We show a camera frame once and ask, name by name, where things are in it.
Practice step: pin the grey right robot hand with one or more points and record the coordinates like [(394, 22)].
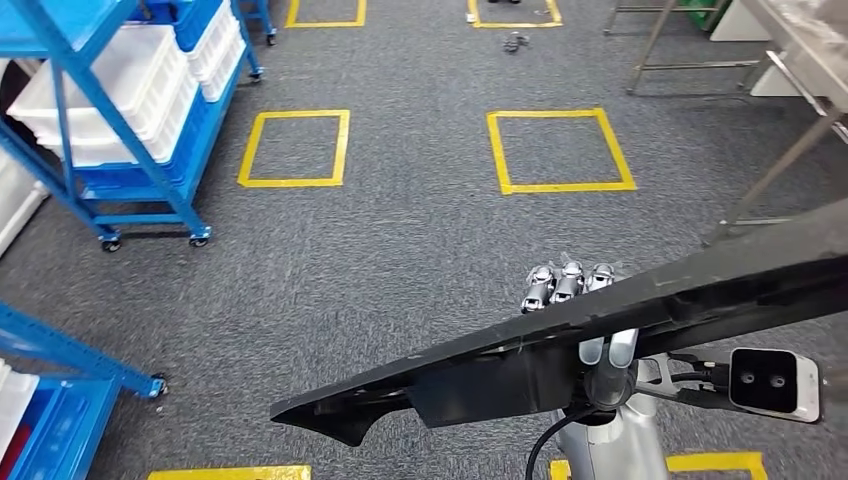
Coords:
[(609, 384)]

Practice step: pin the black plastic frame part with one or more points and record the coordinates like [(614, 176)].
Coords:
[(729, 285)]

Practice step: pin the yellow floor tape square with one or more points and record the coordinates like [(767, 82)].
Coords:
[(570, 187), (517, 24), (291, 182), (324, 24)]

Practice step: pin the stainless steel work table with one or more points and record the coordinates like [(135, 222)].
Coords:
[(702, 65), (805, 79)]

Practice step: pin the white cabinet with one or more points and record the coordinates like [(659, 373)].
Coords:
[(748, 23), (775, 83)]

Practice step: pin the small grey floor object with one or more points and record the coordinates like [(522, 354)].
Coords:
[(515, 43)]

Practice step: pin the green box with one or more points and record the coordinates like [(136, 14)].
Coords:
[(705, 12)]

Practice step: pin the white plastic crate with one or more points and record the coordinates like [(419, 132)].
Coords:
[(172, 126), (139, 73), (16, 397), (218, 53)]

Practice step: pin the small red object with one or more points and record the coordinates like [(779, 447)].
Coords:
[(5, 444)]

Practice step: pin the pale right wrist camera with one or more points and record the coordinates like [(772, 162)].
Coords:
[(772, 384)]

